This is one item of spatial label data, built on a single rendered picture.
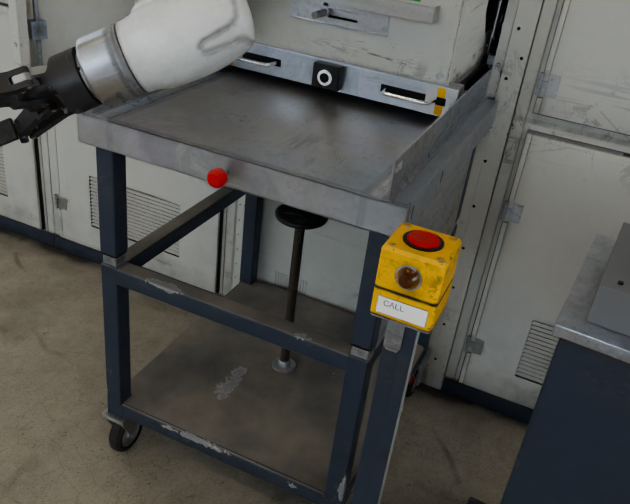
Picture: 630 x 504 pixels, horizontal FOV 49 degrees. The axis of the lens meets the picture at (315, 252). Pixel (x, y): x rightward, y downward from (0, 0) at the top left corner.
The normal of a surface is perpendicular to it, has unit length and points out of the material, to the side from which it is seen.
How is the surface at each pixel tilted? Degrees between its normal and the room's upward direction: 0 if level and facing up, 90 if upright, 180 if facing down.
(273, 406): 0
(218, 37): 96
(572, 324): 0
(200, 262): 90
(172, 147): 90
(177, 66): 111
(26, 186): 90
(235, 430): 0
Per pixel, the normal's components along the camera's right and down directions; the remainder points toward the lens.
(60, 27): 0.73, 0.40
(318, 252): -0.41, 0.41
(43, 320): 0.11, -0.86
